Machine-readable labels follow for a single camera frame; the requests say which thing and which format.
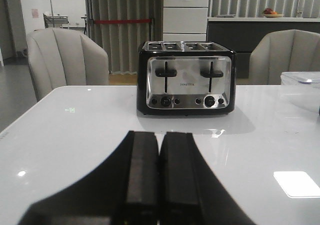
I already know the chrome faucet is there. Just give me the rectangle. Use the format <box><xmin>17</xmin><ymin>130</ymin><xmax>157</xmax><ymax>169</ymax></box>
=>
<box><xmin>295</xmin><ymin>0</ymin><xmax>305</xmax><ymax>18</ymax></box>

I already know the beige armchair left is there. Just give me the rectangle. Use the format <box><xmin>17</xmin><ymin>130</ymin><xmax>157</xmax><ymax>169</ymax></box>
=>
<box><xmin>26</xmin><ymin>27</ymin><xmax>110</xmax><ymax>101</ymax></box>

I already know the white refrigerator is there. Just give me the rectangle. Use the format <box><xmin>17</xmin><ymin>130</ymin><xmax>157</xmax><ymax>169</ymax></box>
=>
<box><xmin>162</xmin><ymin>0</ymin><xmax>209</xmax><ymax>42</ymax></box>

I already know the black chrome four-slot toaster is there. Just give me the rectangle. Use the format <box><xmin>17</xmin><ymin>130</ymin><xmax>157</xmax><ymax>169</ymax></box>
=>
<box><xmin>136</xmin><ymin>41</ymin><xmax>236</xmax><ymax>116</ymax></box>

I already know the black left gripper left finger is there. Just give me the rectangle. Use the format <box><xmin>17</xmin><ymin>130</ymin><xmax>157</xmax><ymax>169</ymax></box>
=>
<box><xmin>19</xmin><ymin>131</ymin><xmax>159</xmax><ymax>225</ymax></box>

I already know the dark kitchen counter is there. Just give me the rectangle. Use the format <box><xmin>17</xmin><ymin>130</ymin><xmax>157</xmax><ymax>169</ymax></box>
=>
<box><xmin>206</xmin><ymin>16</ymin><xmax>320</xmax><ymax>80</ymax></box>

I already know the clear plastic storage container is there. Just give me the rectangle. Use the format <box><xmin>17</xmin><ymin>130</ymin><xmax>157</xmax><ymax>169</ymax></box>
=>
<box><xmin>280</xmin><ymin>71</ymin><xmax>320</xmax><ymax>113</ymax></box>

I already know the beige armchair right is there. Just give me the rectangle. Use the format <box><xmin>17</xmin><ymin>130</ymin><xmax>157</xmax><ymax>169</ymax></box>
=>
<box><xmin>248</xmin><ymin>29</ymin><xmax>320</xmax><ymax>85</ymax></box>

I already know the black left gripper right finger in bowl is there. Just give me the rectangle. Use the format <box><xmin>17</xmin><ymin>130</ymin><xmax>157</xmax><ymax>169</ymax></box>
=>
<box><xmin>159</xmin><ymin>132</ymin><xmax>254</xmax><ymax>225</ymax></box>

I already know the fruit bowl on counter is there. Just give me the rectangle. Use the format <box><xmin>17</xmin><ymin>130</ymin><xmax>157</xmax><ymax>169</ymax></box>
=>
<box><xmin>262</xmin><ymin>8</ymin><xmax>284</xmax><ymax>18</ymax></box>

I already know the metal cart background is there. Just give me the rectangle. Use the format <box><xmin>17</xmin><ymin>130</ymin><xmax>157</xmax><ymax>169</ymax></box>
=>
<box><xmin>43</xmin><ymin>14</ymin><xmax>70</xmax><ymax>29</ymax></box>

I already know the beige armchair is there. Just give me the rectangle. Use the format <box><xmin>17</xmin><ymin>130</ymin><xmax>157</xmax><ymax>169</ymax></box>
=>
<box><xmin>26</xmin><ymin>27</ymin><xmax>110</xmax><ymax>101</ymax></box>
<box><xmin>248</xmin><ymin>29</ymin><xmax>320</xmax><ymax>85</ymax></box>

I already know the red barrier tape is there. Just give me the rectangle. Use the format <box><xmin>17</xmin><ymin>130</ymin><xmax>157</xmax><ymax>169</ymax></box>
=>
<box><xmin>93</xmin><ymin>18</ymin><xmax>152</xmax><ymax>25</ymax></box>

